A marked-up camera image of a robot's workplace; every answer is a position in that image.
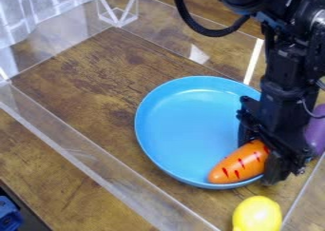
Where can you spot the clear acrylic corner bracket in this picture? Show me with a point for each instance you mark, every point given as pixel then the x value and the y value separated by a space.
pixel 116 17

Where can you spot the clear acrylic enclosure wall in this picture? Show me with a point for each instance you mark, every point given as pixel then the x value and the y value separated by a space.
pixel 72 80

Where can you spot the purple toy eggplant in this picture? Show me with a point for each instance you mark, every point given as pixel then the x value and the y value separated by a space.
pixel 314 130

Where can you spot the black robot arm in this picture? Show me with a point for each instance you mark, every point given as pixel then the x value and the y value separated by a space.
pixel 293 28

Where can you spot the yellow toy lemon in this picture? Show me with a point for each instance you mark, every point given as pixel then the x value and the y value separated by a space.
pixel 257 214

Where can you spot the blue object at corner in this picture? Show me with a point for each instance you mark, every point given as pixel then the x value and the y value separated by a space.
pixel 10 218

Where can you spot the blue plastic plate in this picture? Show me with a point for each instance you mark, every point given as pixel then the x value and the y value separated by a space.
pixel 186 127

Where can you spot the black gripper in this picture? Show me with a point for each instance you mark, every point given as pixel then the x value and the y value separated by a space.
pixel 275 119

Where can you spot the orange toy carrot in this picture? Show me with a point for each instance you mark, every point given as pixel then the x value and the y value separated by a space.
pixel 242 165

